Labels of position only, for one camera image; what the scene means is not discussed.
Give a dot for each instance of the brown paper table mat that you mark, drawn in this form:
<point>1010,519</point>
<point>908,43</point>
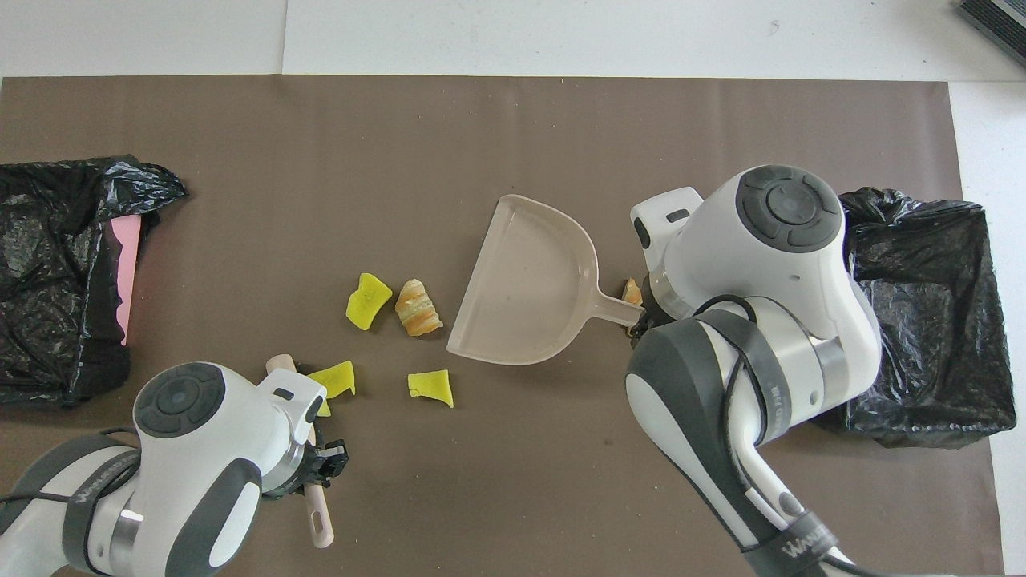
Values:
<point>513,104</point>

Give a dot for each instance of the beige plastic dustpan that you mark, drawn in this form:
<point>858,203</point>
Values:
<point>529,280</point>

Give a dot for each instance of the pink plastic bin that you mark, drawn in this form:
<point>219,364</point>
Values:
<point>126,272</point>

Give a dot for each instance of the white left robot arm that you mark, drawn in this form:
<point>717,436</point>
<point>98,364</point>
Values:
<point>192,465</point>

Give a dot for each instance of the dark grey ribbed device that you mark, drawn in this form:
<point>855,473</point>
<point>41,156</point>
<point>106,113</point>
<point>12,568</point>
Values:
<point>1002,20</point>

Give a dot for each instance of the yellow sponge piece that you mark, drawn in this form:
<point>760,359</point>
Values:
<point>369,303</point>
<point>335,377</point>
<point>431,387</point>

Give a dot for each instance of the striped orange bread piece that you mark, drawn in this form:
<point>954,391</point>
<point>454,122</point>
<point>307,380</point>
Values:
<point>632,292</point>
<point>418,308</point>

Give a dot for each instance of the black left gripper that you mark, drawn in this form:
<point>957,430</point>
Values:
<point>330,461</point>

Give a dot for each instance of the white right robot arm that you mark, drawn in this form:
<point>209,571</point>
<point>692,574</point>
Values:
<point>769,264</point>

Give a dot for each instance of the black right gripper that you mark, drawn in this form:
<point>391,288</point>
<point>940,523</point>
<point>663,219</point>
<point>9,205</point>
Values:
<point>643,323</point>

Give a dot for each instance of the black plastic trash bag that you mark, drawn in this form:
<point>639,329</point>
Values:
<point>48,232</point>
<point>946,320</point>

